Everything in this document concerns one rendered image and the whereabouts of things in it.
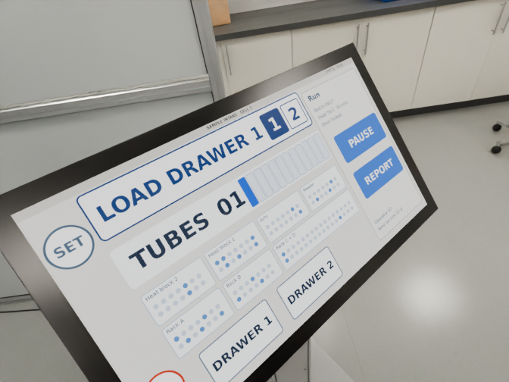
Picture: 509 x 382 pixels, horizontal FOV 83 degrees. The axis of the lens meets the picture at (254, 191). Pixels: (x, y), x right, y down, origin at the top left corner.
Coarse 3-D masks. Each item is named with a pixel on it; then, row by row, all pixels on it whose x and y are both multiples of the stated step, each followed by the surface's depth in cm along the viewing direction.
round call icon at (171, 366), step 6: (168, 366) 29; (174, 366) 29; (156, 372) 28; (162, 372) 28; (168, 372) 29; (174, 372) 29; (180, 372) 29; (150, 378) 28; (156, 378) 28; (162, 378) 28; (168, 378) 28; (174, 378) 29; (180, 378) 29
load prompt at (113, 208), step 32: (288, 96) 39; (224, 128) 35; (256, 128) 36; (288, 128) 38; (160, 160) 31; (192, 160) 32; (224, 160) 34; (96, 192) 28; (128, 192) 29; (160, 192) 31; (192, 192) 32; (96, 224) 28; (128, 224) 29
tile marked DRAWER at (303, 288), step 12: (324, 252) 38; (312, 264) 37; (324, 264) 38; (336, 264) 38; (300, 276) 36; (312, 276) 37; (324, 276) 37; (336, 276) 38; (276, 288) 34; (288, 288) 35; (300, 288) 36; (312, 288) 36; (324, 288) 37; (288, 300) 35; (300, 300) 35; (312, 300) 36; (300, 312) 35
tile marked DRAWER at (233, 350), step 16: (240, 320) 32; (256, 320) 33; (272, 320) 34; (224, 336) 31; (240, 336) 32; (256, 336) 33; (272, 336) 33; (208, 352) 30; (224, 352) 31; (240, 352) 32; (256, 352) 32; (208, 368) 30; (224, 368) 31; (240, 368) 31
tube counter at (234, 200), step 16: (304, 144) 39; (320, 144) 40; (272, 160) 37; (288, 160) 38; (304, 160) 39; (320, 160) 40; (240, 176) 35; (256, 176) 35; (272, 176) 36; (288, 176) 37; (224, 192) 33; (240, 192) 34; (256, 192) 35; (272, 192) 36; (224, 208) 33; (240, 208) 34
